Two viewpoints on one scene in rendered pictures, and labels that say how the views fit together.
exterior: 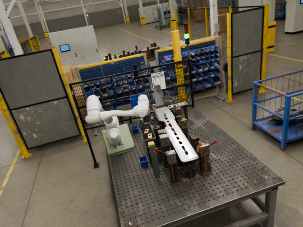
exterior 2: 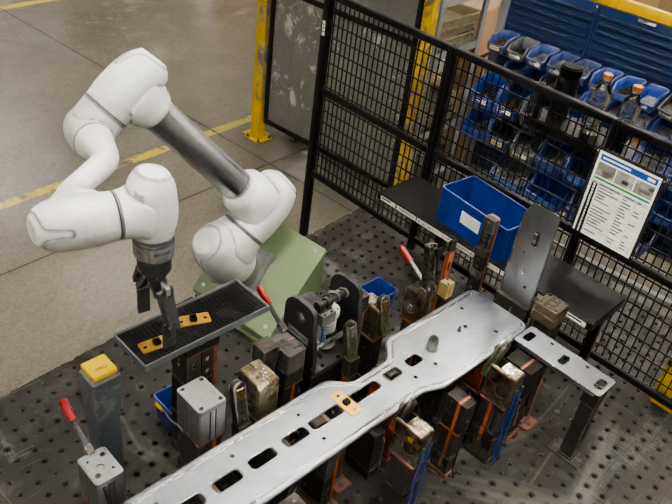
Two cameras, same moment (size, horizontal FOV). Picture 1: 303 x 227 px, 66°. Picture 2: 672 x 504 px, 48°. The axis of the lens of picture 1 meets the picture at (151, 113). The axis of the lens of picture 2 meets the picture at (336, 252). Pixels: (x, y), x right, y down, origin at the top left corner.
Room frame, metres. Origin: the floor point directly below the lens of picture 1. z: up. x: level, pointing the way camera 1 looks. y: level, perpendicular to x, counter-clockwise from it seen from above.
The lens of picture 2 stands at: (1.62, -1.15, 2.41)
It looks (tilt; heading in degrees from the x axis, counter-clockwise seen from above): 36 degrees down; 48
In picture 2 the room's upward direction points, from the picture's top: 8 degrees clockwise
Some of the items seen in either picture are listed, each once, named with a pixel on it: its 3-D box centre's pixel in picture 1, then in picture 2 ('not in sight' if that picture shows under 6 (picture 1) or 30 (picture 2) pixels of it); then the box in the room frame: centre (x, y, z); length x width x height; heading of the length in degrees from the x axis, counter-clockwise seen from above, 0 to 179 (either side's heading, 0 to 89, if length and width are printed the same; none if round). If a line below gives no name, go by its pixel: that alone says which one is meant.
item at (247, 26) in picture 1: (246, 56); not in sight; (5.20, -2.37, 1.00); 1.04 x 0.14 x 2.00; 101
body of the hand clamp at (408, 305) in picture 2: not in sight; (409, 331); (3.01, 0.00, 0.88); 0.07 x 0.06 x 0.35; 97
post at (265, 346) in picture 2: (158, 142); (261, 397); (2.44, -0.02, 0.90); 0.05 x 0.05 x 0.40; 7
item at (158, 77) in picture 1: (158, 81); (616, 204); (3.59, -0.20, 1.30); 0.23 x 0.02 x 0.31; 97
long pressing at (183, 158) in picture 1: (172, 128); (342, 410); (2.54, -0.23, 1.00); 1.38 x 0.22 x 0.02; 7
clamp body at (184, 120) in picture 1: (184, 130); (403, 467); (2.64, -0.39, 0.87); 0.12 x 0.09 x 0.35; 97
